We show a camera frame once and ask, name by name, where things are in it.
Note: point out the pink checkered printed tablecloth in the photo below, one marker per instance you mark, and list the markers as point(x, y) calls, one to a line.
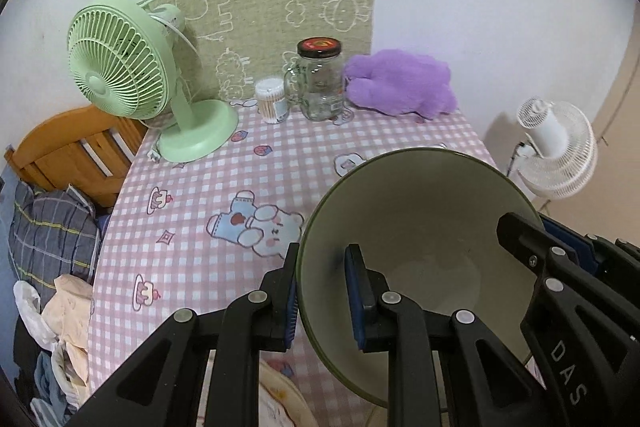
point(200, 187)

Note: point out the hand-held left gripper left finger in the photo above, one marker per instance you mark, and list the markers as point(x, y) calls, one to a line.
point(290, 307)

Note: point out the green printed wall mat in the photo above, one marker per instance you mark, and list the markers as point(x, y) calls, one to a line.
point(280, 17)

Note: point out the cream cloth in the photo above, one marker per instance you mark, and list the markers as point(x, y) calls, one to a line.
point(70, 307)

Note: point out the beige cabinet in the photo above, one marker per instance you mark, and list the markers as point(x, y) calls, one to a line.
point(620, 132)

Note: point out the striped blue cloth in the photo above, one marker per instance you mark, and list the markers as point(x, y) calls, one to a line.
point(50, 387)

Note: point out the purple plush toy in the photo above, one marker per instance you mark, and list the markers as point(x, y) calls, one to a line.
point(400, 82)

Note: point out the glass jar with dark lid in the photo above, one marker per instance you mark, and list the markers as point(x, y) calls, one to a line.
point(320, 82)

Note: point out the white clip fan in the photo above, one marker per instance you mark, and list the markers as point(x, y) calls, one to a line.
point(555, 147)

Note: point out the grey plaid pillow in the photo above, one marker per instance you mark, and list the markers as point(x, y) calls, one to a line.
point(50, 232)

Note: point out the wooden bed headboard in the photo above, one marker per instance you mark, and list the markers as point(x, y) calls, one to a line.
point(70, 147)

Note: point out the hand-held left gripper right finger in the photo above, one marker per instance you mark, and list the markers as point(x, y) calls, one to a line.
point(355, 297)

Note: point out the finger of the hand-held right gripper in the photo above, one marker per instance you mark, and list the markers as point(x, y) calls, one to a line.
point(525, 242)
point(570, 237)

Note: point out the cotton swab container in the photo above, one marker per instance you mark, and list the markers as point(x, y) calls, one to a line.
point(270, 102)

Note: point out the cream floral bowl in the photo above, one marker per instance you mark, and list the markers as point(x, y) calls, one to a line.
point(425, 217)

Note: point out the white plastic bag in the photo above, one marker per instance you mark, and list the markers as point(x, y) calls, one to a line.
point(30, 312)

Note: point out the green desk fan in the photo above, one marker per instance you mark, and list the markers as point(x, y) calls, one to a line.
point(115, 62)

